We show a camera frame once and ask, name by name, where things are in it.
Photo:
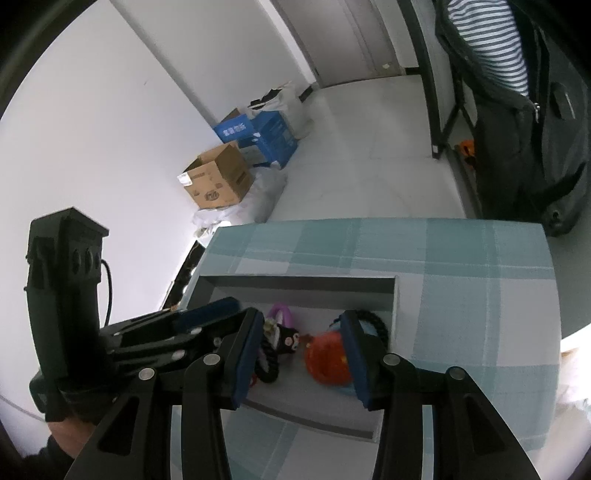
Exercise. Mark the black clothes rack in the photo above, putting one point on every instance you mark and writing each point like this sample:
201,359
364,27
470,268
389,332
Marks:
431,83

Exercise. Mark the striped shirt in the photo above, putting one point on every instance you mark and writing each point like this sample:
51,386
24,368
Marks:
489,41

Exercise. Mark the grey door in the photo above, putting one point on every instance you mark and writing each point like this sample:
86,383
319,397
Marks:
369,32

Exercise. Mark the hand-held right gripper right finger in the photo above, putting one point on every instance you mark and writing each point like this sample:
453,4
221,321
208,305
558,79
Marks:
355,360

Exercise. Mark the blue cardboard carton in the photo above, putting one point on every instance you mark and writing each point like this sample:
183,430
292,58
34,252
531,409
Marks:
272,136

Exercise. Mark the brown cardboard carton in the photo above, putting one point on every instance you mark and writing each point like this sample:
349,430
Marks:
217,180

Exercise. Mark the white bag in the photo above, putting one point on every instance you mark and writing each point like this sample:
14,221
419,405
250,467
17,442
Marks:
295,108

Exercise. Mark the grey cardboard box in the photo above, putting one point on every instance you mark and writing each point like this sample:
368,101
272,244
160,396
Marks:
300,286

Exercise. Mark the orange object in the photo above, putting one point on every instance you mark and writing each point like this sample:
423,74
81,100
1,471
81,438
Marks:
465,150

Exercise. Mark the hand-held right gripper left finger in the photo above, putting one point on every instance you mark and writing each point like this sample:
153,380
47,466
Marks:
244,355

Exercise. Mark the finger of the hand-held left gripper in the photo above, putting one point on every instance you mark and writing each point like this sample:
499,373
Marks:
207,311
175,348

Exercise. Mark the person's left forearm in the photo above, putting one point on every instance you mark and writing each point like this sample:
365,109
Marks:
69,436

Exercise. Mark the checked green tablecloth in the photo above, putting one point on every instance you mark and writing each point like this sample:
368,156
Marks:
461,300

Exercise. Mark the person in striped shirt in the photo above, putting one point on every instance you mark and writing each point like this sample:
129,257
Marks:
508,161

